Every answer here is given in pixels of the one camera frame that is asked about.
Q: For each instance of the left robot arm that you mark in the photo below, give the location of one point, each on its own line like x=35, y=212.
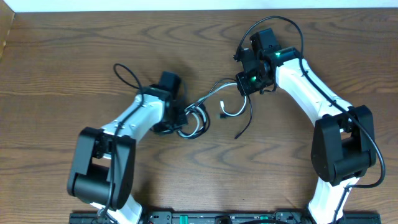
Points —
x=102, y=170

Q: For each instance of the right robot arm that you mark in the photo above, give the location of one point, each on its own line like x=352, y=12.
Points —
x=342, y=151

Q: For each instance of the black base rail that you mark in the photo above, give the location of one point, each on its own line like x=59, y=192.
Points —
x=283, y=216

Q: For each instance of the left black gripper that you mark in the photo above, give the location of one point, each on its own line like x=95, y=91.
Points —
x=164, y=130

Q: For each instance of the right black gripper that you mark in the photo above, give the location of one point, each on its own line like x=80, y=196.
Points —
x=245, y=88

